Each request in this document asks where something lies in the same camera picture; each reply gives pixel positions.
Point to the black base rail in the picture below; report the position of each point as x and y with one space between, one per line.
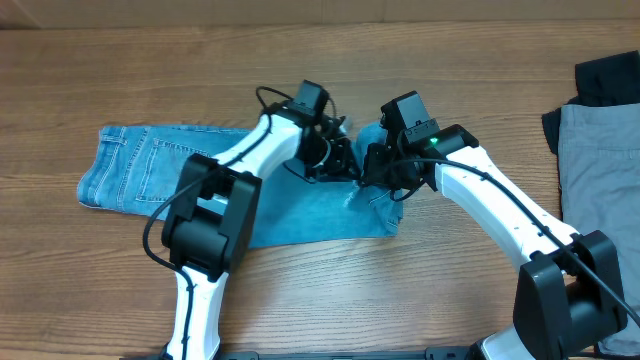
340 355

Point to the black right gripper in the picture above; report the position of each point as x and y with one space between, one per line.
377 163

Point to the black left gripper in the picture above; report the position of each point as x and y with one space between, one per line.
337 169

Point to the grey folded trousers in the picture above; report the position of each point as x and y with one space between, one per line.
598 153

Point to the black folded garment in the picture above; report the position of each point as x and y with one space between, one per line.
605 77

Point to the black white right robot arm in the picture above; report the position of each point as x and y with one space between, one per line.
569 293

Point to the light blue denim jeans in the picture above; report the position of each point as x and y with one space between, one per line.
137 168

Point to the brown cardboard back panel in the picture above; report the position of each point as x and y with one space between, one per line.
68 14

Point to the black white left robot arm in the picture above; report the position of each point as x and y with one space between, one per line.
210 218

